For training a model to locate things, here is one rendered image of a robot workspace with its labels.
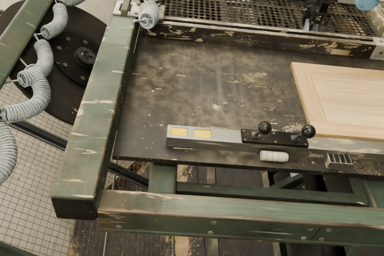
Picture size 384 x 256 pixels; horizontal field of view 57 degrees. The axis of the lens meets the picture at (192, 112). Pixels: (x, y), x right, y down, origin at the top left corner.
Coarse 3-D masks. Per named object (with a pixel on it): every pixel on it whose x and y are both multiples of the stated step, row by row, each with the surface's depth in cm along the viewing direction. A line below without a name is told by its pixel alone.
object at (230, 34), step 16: (128, 16) 135; (160, 16) 136; (144, 32) 142; (160, 32) 142; (176, 32) 142; (192, 32) 142; (208, 32) 142; (224, 32) 142; (240, 32) 142; (256, 32) 142; (272, 32) 143; (288, 32) 146; (304, 32) 146; (320, 32) 147; (272, 48) 147; (288, 48) 147; (304, 48) 146; (320, 48) 146; (336, 48) 146; (352, 48) 146; (368, 48) 146
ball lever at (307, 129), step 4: (304, 128) 95; (308, 128) 95; (312, 128) 95; (304, 132) 95; (308, 132) 94; (312, 132) 94; (292, 136) 105; (296, 136) 104; (300, 136) 101; (304, 136) 96; (308, 136) 95; (312, 136) 95; (292, 140) 105; (296, 140) 105
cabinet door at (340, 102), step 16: (304, 64) 139; (304, 80) 132; (320, 80) 133; (336, 80) 135; (352, 80) 136; (368, 80) 137; (304, 96) 125; (320, 96) 127; (336, 96) 128; (352, 96) 129; (368, 96) 130; (304, 112) 122; (320, 112) 120; (336, 112) 122; (352, 112) 123; (368, 112) 123; (320, 128) 115; (336, 128) 116; (352, 128) 116; (368, 128) 117
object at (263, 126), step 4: (260, 124) 95; (264, 124) 94; (268, 124) 94; (260, 128) 94; (264, 128) 94; (268, 128) 94; (252, 132) 105; (256, 132) 105; (260, 132) 95; (264, 132) 94; (268, 132) 94; (252, 136) 104; (256, 136) 104
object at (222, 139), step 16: (192, 128) 106; (208, 128) 107; (176, 144) 105; (192, 144) 105; (208, 144) 105; (224, 144) 104; (240, 144) 104; (256, 144) 104; (320, 144) 107; (336, 144) 108; (352, 144) 108; (368, 144) 109; (368, 160) 109
